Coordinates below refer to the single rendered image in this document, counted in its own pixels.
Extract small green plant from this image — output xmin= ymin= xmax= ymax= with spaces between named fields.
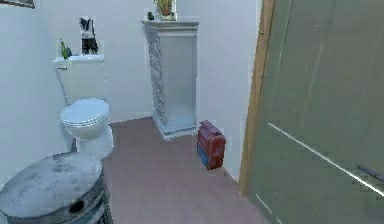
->
xmin=59 ymin=37 xmax=73 ymax=61

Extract framed wall picture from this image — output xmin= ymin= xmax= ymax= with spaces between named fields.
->
xmin=0 ymin=0 xmax=36 ymax=10

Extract potted plant in white frame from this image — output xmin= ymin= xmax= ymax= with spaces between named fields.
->
xmin=153 ymin=0 xmax=178 ymax=22

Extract white toilet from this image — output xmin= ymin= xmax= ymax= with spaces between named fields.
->
xmin=52 ymin=54 xmax=115 ymax=160

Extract metal garbage can with holes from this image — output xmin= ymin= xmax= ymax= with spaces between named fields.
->
xmin=0 ymin=151 xmax=114 ymax=224

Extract black and white bottle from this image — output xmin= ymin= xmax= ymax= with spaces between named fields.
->
xmin=79 ymin=16 xmax=100 ymax=56

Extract dark door handle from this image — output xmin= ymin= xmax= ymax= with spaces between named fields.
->
xmin=357 ymin=165 xmax=384 ymax=183

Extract tall grey cabinet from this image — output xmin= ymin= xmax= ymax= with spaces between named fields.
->
xmin=141 ymin=19 xmax=200 ymax=141

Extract red and blue box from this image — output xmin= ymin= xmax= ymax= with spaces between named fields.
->
xmin=195 ymin=119 xmax=228 ymax=172

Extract grey-green room door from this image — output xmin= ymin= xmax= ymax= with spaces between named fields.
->
xmin=237 ymin=0 xmax=384 ymax=224

